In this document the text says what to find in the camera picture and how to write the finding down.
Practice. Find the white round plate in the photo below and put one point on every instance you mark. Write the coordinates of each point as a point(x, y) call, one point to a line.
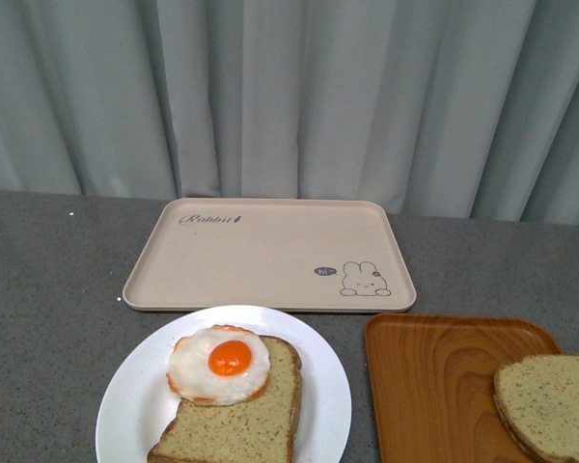
point(138, 405)

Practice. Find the bread slice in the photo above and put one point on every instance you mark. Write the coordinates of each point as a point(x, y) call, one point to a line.
point(537, 399)
point(258, 430)

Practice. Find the beige rabbit tray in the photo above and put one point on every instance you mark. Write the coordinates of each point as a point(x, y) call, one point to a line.
point(293, 255)

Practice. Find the fried egg toy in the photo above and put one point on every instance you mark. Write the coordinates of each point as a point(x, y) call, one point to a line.
point(219, 366)

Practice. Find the brown wooden tray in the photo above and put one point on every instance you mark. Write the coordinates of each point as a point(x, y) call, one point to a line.
point(432, 380)

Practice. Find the grey-white curtain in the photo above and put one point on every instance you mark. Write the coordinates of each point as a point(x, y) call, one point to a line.
point(465, 109)

